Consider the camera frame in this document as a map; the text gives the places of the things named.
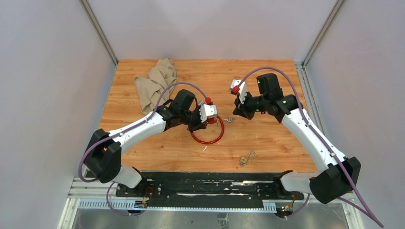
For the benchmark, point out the brass padlock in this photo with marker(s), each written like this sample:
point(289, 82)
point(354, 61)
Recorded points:
point(244, 159)

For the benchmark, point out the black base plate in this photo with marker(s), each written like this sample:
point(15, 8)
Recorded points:
point(208, 191)

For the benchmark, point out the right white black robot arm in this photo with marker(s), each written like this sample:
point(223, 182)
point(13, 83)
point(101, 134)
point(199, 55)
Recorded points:
point(333, 167)

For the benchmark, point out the red cable lock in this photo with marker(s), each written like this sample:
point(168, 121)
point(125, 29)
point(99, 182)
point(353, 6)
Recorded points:
point(211, 135)

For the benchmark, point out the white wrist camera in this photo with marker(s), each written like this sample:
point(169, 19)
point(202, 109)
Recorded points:
point(207, 109)
point(239, 88)

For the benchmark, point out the silver key with ring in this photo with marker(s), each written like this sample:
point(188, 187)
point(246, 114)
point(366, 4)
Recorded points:
point(230, 119)

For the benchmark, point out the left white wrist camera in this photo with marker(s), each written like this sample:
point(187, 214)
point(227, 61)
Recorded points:
point(207, 109)

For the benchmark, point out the beige cloth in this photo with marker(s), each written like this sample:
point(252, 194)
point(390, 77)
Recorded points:
point(151, 89)

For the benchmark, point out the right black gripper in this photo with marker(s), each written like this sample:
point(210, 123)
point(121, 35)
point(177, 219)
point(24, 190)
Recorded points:
point(240, 109)

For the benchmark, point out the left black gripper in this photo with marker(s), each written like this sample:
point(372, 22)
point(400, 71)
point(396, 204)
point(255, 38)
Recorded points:
point(199, 125)

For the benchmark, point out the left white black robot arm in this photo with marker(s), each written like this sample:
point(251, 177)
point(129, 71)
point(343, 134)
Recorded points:
point(105, 149)

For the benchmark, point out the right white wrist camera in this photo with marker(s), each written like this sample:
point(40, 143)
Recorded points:
point(239, 88)

